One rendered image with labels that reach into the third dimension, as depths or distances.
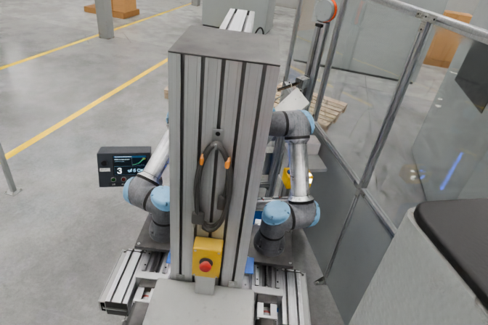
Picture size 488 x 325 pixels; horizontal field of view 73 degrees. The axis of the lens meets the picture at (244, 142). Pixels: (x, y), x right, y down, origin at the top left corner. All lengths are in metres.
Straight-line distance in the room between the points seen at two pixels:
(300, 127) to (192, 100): 0.77
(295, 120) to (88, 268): 2.05
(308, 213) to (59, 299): 1.92
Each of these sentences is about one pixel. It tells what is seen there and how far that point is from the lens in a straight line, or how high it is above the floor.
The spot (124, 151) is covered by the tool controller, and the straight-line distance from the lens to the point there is 1.79.
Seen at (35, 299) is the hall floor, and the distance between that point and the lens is 2.87.
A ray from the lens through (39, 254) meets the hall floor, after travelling 3.11.
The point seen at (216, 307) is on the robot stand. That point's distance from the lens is 1.19.
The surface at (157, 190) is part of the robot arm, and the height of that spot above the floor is 1.27.
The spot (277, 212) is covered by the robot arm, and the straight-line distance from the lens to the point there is 1.46.
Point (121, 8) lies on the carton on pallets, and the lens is 10.00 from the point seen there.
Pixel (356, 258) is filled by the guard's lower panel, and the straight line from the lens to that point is 2.38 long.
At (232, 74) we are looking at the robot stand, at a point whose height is 1.99.
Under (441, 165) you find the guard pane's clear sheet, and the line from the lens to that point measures 1.72.
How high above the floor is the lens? 2.26
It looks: 32 degrees down
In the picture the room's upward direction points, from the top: 7 degrees clockwise
